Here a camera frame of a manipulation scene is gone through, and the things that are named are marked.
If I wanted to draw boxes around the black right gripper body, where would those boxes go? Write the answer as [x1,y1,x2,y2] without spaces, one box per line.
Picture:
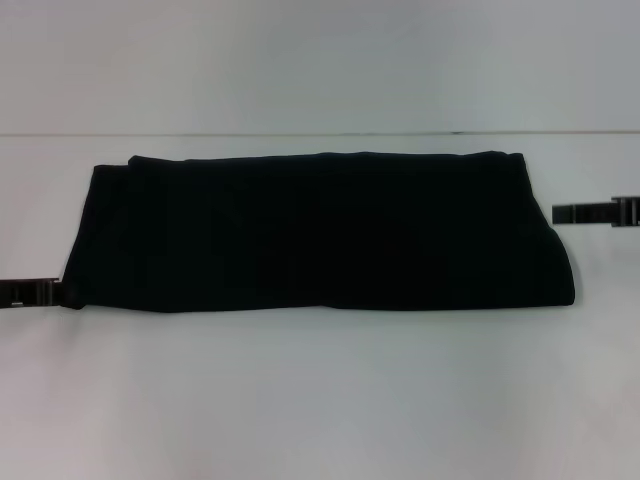
[612,196,640,229]

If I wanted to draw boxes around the black shirt with FREE print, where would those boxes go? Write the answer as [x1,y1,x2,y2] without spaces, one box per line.
[58,149,579,314]

